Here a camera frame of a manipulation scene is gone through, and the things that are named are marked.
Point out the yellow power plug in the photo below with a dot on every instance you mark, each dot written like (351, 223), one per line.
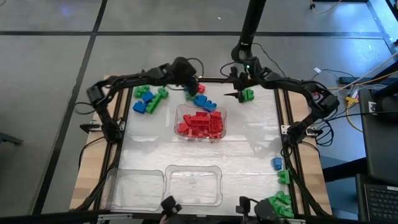
(351, 101)

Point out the black metal floor bar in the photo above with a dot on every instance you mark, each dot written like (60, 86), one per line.
(348, 80)

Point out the silver mounting plate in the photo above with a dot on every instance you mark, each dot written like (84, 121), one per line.
(284, 129)

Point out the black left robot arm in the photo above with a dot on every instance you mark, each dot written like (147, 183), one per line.
(133, 79)

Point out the grey furniture foot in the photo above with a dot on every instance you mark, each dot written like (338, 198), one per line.
(11, 139)

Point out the red toy block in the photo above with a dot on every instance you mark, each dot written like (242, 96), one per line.
(216, 115)
(187, 119)
(201, 89)
(217, 134)
(206, 133)
(202, 114)
(183, 127)
(217, 126)
(195, 131)
(200, 121)

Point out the black monitor panel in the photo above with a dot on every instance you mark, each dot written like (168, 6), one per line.
(382, 140)

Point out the dark table leg bar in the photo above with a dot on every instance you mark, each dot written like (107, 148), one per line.
(345, 169)

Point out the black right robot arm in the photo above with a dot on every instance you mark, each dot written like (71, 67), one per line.
(298, 85)

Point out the white table mat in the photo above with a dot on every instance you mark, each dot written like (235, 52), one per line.
(186, 155)

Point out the black metal frame leg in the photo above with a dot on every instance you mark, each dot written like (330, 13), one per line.
(382, 28)

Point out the person's hand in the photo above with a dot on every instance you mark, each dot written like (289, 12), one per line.
(163, 220)

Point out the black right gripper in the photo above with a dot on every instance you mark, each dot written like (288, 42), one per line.
(250, 74)

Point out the white paper tag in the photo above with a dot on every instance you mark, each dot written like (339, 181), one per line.
(317, 70)

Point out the clear plastic bin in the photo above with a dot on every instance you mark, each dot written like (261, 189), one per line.
(133, 191)
(192, 186)
(178, 109)

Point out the black laptop keyboard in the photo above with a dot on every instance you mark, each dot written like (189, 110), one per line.
(382, 202)

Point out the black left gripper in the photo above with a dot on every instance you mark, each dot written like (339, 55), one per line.
(183, 70)

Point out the long green toy block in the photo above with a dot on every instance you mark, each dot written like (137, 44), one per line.
(154, 103)

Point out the black aluminium table frame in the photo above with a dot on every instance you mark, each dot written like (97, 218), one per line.
(217, 80)

